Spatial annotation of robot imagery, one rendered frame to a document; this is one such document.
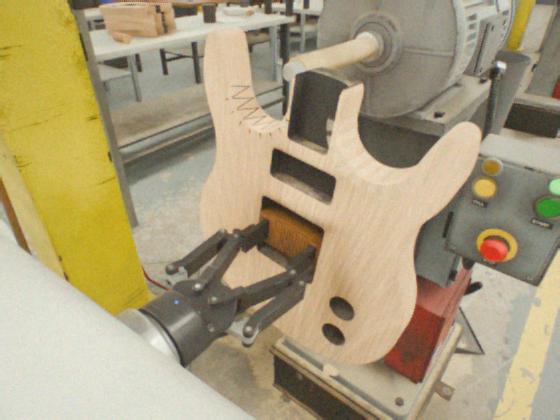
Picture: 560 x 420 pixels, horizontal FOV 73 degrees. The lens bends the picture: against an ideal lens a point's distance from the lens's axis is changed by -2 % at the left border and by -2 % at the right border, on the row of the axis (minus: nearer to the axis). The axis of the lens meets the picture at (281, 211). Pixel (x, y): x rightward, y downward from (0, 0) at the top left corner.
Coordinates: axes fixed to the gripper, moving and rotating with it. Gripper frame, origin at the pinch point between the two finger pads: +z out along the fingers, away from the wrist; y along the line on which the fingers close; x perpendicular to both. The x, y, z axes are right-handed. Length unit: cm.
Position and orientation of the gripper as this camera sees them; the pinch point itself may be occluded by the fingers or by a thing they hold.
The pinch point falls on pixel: (285, 242)
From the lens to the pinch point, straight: 51.2
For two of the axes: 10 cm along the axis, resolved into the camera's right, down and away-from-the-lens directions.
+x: 0.9, -7.8, -6.1
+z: 6.3, -4.3, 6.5
